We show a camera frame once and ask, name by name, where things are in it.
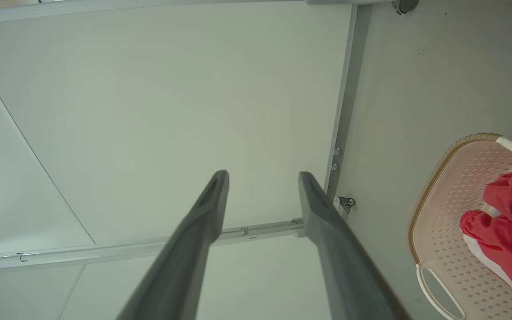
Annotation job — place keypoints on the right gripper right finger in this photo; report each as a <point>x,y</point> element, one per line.
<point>340,266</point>

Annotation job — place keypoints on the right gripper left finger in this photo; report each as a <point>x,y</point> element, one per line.
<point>180,266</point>

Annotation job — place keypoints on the red garment with white trim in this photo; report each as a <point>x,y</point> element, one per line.
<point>505,249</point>

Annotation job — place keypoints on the beige perforated laundry basket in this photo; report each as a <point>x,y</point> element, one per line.
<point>451,249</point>

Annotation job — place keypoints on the black caster wheel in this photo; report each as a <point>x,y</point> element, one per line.
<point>405,5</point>

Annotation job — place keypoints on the small metal hinge bracket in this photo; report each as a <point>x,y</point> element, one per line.
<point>347,203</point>

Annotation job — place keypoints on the grey aluminium frame rail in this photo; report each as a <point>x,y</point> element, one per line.
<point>347,102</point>
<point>105,253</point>

